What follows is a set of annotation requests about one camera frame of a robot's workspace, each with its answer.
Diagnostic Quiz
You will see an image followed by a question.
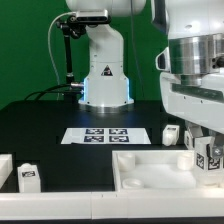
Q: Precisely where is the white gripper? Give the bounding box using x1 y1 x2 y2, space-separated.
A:
160 72 224 159

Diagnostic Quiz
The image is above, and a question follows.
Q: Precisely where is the white square table top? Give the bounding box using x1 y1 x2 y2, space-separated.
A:
111 149 224 194

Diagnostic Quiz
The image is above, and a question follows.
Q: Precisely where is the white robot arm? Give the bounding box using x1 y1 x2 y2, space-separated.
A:
66 0 224 140

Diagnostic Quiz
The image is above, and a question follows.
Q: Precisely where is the white sheet with fiducial tags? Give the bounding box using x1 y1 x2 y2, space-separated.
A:
61 128 151 144

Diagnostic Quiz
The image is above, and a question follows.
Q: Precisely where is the white U-shaped fence frame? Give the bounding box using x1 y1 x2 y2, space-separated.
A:
0 152 224 222

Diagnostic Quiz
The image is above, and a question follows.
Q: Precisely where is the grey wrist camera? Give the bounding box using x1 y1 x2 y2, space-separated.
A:
155 47 171 72

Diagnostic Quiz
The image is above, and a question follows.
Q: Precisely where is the black camera stand with cable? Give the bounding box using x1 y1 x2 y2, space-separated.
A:
25 12 86 101

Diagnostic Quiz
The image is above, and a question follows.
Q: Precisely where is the grey camera on stand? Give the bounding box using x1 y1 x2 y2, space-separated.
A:
76 9 110 24

